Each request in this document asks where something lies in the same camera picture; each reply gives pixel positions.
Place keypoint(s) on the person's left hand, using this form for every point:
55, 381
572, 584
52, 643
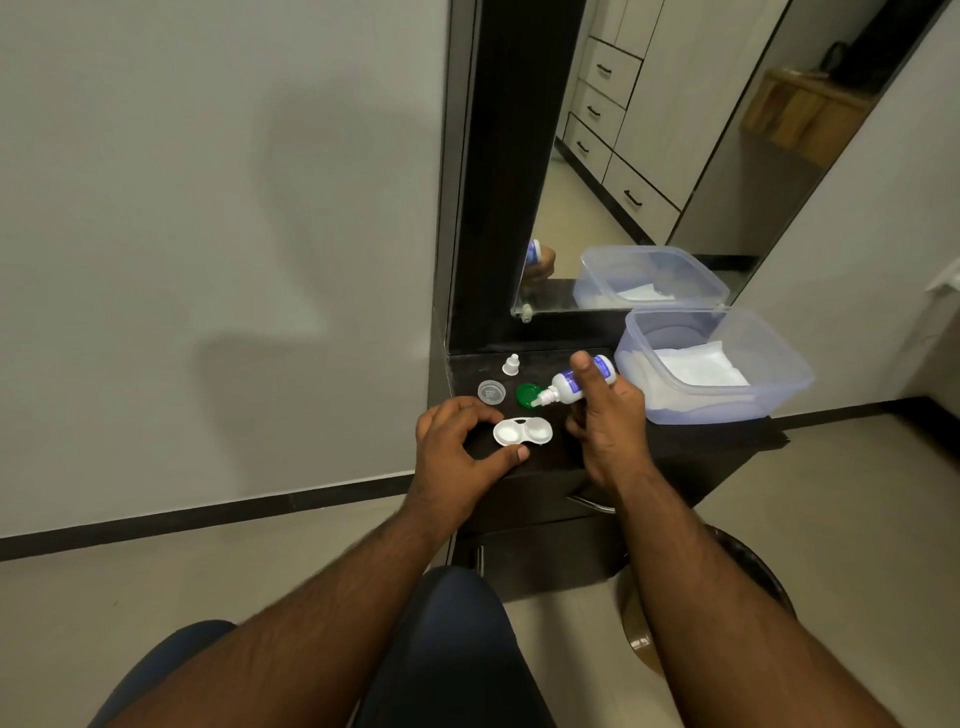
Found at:
450, 480

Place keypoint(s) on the person's right hand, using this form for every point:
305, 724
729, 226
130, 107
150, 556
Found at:
615, 435

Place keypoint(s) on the small solution dropper bottle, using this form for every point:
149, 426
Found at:
566, 384

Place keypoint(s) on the white contact lens case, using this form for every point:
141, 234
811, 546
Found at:
536, 431

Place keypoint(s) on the green lens case cap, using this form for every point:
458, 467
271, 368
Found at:
527, 394

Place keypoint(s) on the translucent lens case cap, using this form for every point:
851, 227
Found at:
491, 391

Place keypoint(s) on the white bottle cap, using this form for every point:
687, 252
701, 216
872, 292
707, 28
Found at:
511, 364

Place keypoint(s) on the person's right forearm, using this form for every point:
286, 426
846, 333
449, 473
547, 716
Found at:
735, 622

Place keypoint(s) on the person's left forearm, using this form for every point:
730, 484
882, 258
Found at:
300, 637

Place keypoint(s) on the clear plastic container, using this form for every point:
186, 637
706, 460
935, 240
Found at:
712, 409

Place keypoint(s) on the stack of white tissues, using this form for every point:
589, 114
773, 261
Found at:
701, 367

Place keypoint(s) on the black dresser cabinet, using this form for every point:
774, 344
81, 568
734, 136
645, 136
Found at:
547, 562

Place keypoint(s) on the dark blue trousers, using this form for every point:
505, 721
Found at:
457, 652

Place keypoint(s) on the trash bin with black liner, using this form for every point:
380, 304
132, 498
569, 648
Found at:
757, 562

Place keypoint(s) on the dresser mirror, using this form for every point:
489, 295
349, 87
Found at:
585, 217

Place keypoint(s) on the white wall charger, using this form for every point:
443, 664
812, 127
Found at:
946, 276

